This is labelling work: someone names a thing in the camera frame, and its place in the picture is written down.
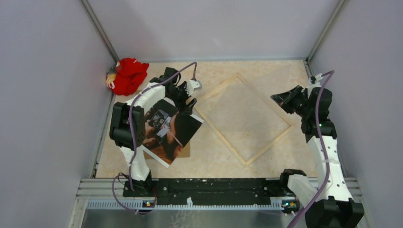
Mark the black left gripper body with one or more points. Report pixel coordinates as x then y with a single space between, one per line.
180 95

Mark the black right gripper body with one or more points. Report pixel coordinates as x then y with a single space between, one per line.
301 107

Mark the printed photo with white border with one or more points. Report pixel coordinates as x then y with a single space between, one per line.
188 126

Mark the clear acrylic glass sheet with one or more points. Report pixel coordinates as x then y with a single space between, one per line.
245 119

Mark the white wooden picture frame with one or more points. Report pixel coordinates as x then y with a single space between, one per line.
252 157

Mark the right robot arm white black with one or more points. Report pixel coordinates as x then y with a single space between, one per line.
330 205

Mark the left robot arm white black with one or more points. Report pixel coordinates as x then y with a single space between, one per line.
128 123

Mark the brown cardboard backing board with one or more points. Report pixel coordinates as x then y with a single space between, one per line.
185 149

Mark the red crumpled cloth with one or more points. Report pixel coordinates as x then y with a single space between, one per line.
126 75

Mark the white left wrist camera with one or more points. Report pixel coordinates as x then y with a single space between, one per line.
193 85

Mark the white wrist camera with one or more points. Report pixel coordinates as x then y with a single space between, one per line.
315 80
193 85

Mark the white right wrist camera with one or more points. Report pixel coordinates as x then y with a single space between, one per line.
315 80

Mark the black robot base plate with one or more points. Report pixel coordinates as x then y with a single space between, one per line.
214 192

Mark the aluminium front rail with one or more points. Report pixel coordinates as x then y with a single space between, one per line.
103 193

